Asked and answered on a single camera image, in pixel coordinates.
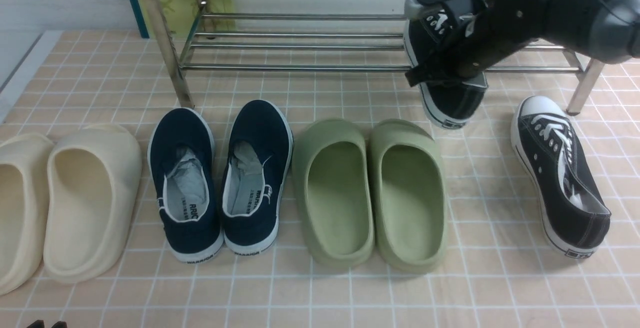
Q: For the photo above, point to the navy slip-on shoe right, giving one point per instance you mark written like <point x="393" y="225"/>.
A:
<point x="258" y="158"/>

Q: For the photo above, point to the navy slip-on shoe left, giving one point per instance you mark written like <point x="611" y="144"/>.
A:
<point x="180" y="157"/>

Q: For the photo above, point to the black canvas sneaker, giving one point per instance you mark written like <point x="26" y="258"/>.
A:
<point x="448" y="107"/>
<point x="575" y="219"/>

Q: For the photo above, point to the cream foam slipper far left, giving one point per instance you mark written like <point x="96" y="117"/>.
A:
<point x="24" y="205"/>

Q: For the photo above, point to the blue and yellow book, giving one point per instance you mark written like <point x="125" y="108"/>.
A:
<point x="179" y="14"/>

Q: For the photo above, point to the navy slip-on shoe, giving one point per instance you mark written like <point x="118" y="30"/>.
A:
<point x="258" y="158"/>
<point x="180" y="157"/>

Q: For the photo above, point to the green foam slipper right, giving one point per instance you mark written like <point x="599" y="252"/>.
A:
<point x="408" y="193"/>

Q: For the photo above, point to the cream foam slipper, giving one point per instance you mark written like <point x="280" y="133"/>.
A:
<point x="93" y="178"/>
<point x="24" y="205"/>

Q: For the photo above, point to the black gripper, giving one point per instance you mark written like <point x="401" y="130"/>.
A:
<point x="492" y="34"/>

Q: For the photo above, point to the black object bottom edge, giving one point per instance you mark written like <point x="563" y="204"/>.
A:
<point x="41" y="324"/>

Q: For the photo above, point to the steel shoe rack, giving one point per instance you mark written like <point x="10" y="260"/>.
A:
<point x="540" y="56"/>

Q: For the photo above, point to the green foam slipper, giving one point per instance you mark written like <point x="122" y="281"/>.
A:
<point x="330" y="175"/>
<point x="408" y="193"/>

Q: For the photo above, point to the green foam slipper left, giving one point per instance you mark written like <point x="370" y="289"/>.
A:
<point x="330" y="175"/>

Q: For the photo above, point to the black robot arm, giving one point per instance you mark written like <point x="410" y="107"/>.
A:
<point x="606" y="30"/>

